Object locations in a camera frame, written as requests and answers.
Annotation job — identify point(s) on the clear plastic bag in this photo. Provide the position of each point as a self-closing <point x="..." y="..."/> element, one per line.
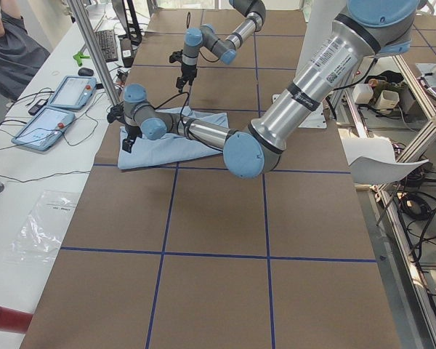
<point x="40" y="237"/>

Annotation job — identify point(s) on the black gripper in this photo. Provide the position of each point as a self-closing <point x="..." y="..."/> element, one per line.
<point x="188" y="70"/>
<point x="131" y="130"/>

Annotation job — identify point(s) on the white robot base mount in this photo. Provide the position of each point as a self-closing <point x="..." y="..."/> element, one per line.
<point x="316" y="120"/>

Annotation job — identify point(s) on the teach pendant tablet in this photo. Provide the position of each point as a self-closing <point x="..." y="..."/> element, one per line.
<point x="73" y="93"/>
<point x="44" y="129"/>

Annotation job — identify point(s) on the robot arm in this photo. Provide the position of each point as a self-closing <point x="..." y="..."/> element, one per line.
<point x="225" y="50"/>
<point x="361" y="29"/>

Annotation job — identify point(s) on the black computer mouse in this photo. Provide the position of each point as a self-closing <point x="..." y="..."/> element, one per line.
<point x="85" y="72"/>

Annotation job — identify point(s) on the green plastic tool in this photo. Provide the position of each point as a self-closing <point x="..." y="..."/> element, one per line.
<point x="79" y="57"/>

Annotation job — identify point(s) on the white curved sheet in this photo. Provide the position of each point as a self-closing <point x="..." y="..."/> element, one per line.
<point x="372" y="161"/>

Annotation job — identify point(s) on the black phone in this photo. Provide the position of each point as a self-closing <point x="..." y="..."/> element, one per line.
<point x="36" y="107"/>

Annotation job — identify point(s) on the red cylinder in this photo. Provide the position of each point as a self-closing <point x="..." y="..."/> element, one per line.
<point x="14" y="321"/>

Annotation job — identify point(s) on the black keyboard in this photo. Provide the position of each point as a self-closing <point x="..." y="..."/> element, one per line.
<point x="106" y="40"/>

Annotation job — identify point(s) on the person in grey shirt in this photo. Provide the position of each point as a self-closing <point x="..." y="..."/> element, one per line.
<point x="21" y="56"/>

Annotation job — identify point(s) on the aluminium frame post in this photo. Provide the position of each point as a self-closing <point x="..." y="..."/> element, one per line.
<point x="86" y="29"/>

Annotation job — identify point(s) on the light blue button-up shirt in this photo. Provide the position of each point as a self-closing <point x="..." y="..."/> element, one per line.
<point x="170" y="148"/>

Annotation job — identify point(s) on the lower teach pendant tablet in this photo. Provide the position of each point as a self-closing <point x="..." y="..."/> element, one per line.
<point x="44" y="129"/>

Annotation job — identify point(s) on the upper teach pendant tablet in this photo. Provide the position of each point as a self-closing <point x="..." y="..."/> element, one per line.
<point x="73" y="93"/>

